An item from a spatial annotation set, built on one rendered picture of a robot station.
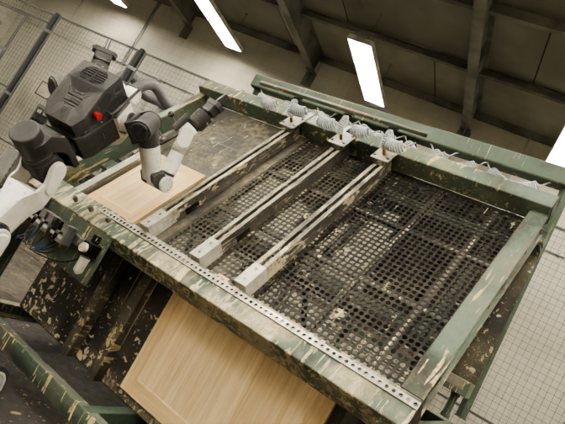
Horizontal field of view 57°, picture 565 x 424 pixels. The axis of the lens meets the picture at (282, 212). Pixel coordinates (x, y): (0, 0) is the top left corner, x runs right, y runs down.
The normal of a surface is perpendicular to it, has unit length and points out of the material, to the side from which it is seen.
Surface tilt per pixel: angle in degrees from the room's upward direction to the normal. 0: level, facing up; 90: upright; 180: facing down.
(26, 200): 111
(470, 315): 54
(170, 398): 90
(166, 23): 90
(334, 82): 90
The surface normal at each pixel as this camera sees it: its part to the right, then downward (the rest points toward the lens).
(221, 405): -0.43, -0.33
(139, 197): -0.06, -0.78
